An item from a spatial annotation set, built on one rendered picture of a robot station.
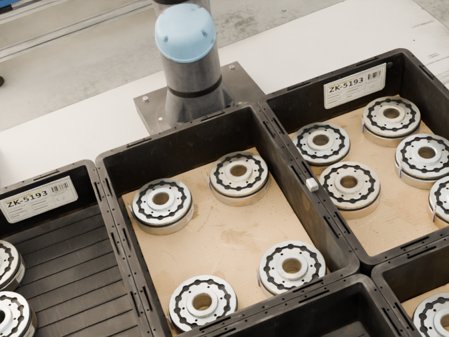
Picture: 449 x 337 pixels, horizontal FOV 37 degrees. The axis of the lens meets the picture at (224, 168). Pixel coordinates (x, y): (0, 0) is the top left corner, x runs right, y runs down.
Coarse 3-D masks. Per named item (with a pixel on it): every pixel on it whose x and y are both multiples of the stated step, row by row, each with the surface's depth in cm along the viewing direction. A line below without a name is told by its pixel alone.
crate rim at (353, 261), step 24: (192, 120) 117; (264, 120) 114; (144, 144) 115; (288, 168) 107; (312, 192) 102; (120, 216) 104; (336, 240) 96; (144, 288) 96; (312, 288) 91; (240, 312) 90; (192, 336) 88
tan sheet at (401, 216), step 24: (336, 120) 126; (360, 120) 126; (360, 144) 121; (384, 168) 117; (384, 192) 113; (408, 192) 113; (384, 216) 110; (408, 216) 109; (360, 240) 107; (384, 240) 107; (408, 240) 106
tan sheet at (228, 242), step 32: (192, 192) 119; (192, 224) 114; (224, 224) 113; (256, 224) 112; (288, 224) 111; (160, 256) 110; (192, 256) 109; (224, 256) 109; (256, 256) 108; (160, 288) 106; (256, 288) 104
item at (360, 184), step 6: (342, 174) 112; (348, 174) 112; (354, 174) 112; (336, 180) 112; (360, 180) 111; (336, 186) 111; (360, 186) 110; (342, 192) 110; (348, 192) 109; (354, 192) 109
